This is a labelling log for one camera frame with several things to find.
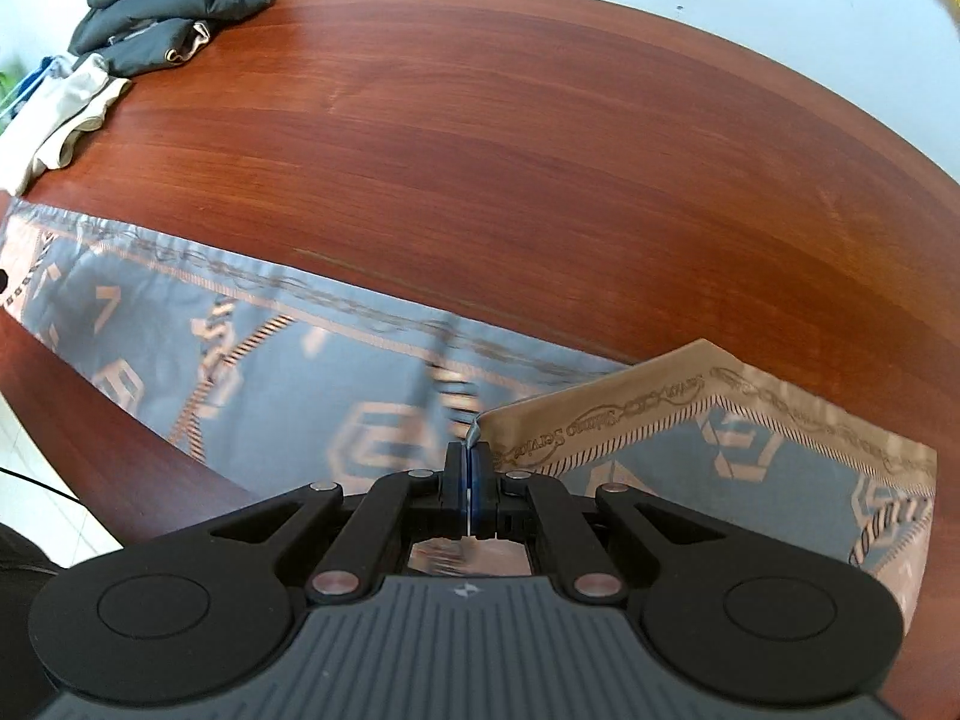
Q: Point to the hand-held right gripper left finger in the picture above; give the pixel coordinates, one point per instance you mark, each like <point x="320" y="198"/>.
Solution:
<point x="457" y="487"/>

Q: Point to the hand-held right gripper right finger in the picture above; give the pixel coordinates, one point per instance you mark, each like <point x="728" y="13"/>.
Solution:
<point x="484" y="487"/>

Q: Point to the grey and beige patterned scarf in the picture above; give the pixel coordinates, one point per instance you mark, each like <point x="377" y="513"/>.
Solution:
<point x="300" y="390"/>

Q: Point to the cream white garment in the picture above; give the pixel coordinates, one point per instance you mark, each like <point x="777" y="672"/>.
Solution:
<point x="52" y="127"/>

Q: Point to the dark grey folded garment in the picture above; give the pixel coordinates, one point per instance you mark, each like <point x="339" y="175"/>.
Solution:
<point x="142" y="45"/>

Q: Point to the blue cloth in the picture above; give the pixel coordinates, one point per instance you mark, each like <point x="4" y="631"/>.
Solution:
<point x="39" y="76"/>

